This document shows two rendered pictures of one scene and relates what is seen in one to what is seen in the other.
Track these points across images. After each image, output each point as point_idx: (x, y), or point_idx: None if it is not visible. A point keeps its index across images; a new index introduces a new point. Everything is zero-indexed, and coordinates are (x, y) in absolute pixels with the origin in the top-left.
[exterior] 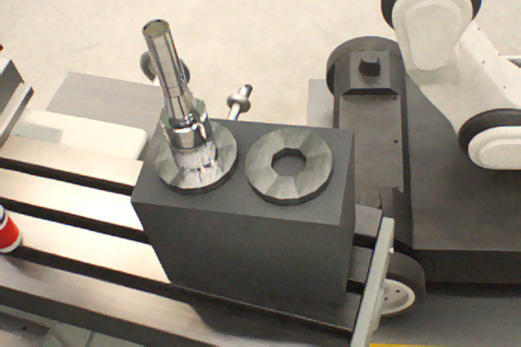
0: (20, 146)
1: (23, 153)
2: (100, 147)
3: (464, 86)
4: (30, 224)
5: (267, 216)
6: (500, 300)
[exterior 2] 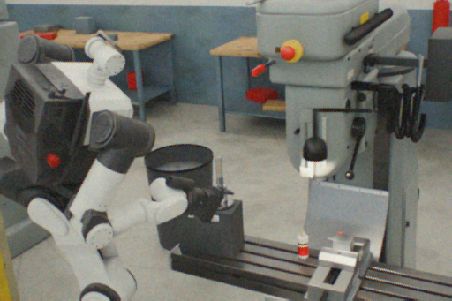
0: (305, 281)
1: (303, 279)
2: None
3: None
4: (295, 259)
5: None
6: None
